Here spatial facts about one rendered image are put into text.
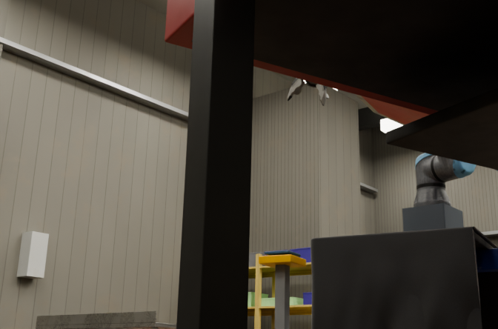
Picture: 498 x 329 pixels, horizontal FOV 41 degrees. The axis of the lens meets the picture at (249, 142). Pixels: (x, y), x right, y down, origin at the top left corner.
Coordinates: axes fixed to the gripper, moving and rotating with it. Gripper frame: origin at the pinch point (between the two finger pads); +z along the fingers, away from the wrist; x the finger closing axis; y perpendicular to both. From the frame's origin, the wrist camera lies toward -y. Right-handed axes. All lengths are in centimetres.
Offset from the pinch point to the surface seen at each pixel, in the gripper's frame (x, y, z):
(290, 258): -9, 5, 55
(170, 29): -55, -139, 31
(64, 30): 598, 370, -160
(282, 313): -9, 10, 74
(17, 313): 492, 355, 196
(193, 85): -74, -153, 43
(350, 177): 321, 772, -105
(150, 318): 286, 329, 142
